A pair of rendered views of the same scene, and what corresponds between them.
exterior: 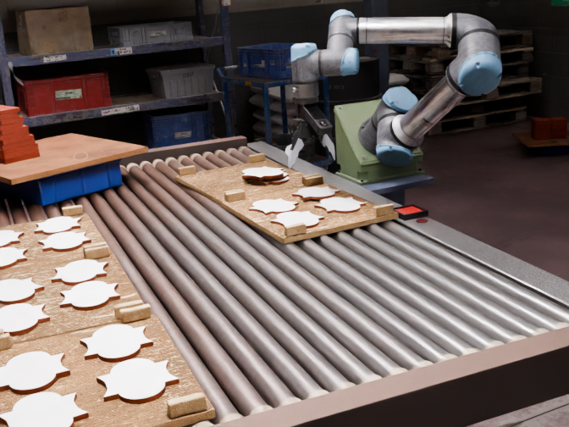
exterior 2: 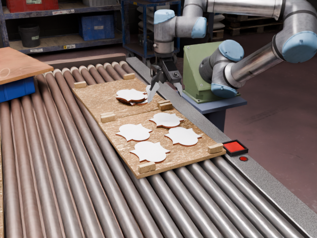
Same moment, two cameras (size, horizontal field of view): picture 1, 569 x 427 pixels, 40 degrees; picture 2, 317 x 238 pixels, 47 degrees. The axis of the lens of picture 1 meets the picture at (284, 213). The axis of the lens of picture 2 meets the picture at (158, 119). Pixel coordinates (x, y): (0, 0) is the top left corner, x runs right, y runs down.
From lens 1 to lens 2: 0.91 m
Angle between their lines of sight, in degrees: 10
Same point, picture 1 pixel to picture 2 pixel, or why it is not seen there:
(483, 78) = (302, 51)
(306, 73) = (164, 34)
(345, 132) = (190, 65)
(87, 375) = not seen: outside the picture
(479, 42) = (303, 22)
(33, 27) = not seen: outside the picture
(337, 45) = (190, 14)
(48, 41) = not seen: outside the picture
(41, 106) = (18, 7)
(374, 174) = (207, 96)
